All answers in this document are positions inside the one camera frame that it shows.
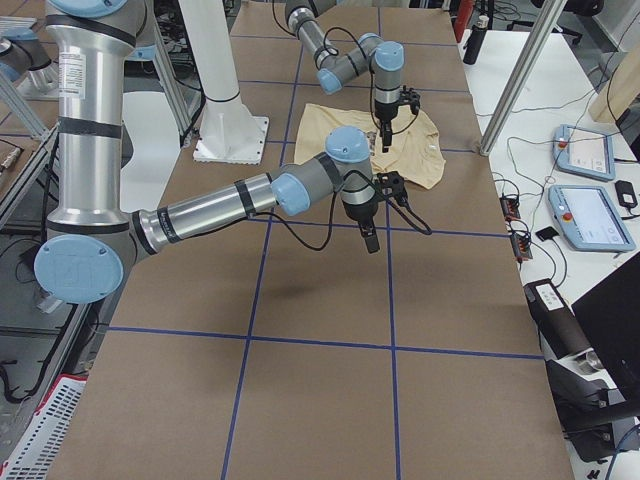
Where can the cream long-sleeve graphic shirt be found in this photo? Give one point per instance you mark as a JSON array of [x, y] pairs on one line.
[[415, 152]]

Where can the white perforated basket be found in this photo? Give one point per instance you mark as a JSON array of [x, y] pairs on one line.
[[35, 452]]

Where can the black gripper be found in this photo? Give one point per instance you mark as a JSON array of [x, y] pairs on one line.
[[361, 212], [384, 111]]

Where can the blue teach pendant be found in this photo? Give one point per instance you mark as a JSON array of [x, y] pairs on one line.
[[588, 219], [584, 152]]

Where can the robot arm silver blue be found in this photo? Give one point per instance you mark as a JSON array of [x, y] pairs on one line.
[[107, 218], [383, 60]]

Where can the far blue teach pendant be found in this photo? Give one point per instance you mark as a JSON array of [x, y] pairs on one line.
[[584, 152]]

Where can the aluminium frame post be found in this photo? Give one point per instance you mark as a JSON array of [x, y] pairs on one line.
[[532, 48]]

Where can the near orange circuit board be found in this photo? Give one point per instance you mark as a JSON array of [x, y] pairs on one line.
[[521, 246]]

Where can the black small square pad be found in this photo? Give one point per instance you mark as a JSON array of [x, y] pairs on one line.
[[546, 234]]

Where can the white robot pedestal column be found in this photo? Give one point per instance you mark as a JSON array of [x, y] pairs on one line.
[[228, 131]]

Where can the near blue teach pendant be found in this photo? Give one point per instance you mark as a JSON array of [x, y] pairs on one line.
[[588, 219]]

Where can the far orange circuit board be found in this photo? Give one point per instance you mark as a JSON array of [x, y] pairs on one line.
[[510, 208]]

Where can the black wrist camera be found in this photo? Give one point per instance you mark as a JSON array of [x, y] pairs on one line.
[[411, 98], [392, 185]]

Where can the black power adapter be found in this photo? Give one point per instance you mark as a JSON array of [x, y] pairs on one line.
[[626, 194]]

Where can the black water bottle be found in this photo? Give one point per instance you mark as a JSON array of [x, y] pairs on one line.
[[475, 40]]

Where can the orange circuit board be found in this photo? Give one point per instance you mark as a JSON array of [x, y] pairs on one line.
[[521, 246], [510, 208]]

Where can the black monitor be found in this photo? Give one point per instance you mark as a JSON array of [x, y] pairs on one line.
[[608, 315]]

